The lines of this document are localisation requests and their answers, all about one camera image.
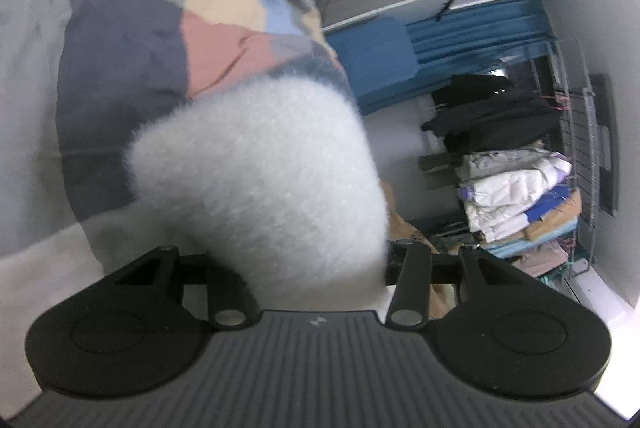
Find folded clothes stack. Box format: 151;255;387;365
429;147;584;279

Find hanging dark clothes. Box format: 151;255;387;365
421;75;562;155

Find metal wire rack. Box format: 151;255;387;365
536;39;620;276

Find patchwork colour quilt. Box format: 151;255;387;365
1;0;332;262

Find brown lettered hoodie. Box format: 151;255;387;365
381;182;460;330

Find blue padded chair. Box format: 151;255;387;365
326;18;419;100

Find white fuzzy sweater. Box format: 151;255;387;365
1;73;390;330

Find blue curtain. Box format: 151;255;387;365
357;0;554;115

